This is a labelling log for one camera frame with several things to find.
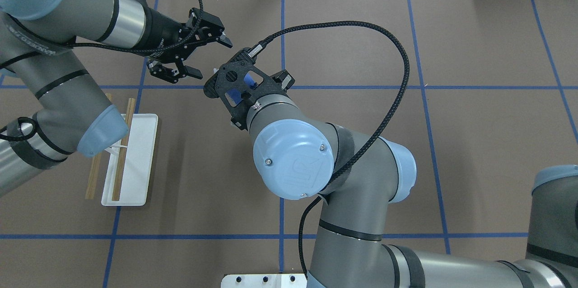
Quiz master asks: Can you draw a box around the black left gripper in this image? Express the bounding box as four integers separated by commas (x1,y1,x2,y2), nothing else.
144,8,233,83

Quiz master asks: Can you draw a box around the blue and grey towel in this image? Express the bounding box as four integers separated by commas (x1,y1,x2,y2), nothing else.
226,74,257,107

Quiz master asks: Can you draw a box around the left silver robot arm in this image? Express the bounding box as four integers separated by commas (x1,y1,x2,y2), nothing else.
1,0,233,195

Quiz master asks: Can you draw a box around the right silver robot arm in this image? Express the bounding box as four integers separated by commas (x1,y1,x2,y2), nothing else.
246,94,578,288

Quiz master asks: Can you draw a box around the white wooden towel rack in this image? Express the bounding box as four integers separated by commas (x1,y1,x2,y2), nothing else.
101,98,158,207

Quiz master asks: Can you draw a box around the black left camera cable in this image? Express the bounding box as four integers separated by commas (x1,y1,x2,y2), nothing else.
72,0,205,53

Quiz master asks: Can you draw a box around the black camera cable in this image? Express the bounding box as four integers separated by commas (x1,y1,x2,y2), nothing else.
72,0,205,53
246,21,410,279

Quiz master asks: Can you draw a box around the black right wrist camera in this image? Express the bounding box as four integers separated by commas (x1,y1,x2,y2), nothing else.
204,45,295,129

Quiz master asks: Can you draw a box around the black right camera cable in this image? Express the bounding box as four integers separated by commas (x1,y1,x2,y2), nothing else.
246,21,410,279

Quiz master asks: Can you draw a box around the white camera mast pedestal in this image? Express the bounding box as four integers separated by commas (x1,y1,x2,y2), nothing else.
220,274,307,288

